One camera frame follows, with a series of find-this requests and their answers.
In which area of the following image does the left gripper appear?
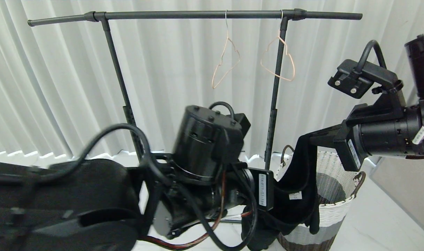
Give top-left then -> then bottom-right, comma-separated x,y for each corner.
152,164 -> 275,241

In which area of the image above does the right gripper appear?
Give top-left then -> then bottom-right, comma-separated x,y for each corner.
332,92 -> 424,172

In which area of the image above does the black garment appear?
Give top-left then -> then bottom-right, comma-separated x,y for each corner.
241,134 -> 321,251

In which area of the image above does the pink clothes hanger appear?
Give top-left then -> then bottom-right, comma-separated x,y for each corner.
212,10 -> 241,90
260,10 -> 296,82

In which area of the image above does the white laundry basket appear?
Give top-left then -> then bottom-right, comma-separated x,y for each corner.
275,144 -> 367,251

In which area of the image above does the black clothes rack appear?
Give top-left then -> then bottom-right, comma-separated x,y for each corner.
27,9 -> 363,224

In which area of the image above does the white curtain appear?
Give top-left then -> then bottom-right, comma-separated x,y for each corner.
0,0 -> 424,161

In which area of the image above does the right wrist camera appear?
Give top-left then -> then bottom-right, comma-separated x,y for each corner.
328,59 -> 406,121

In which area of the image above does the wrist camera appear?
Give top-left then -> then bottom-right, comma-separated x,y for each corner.
229,112 -> 251,142
328,59 -> 406,121

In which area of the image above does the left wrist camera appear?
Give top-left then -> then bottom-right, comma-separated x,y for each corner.
229,112 -> 251,142

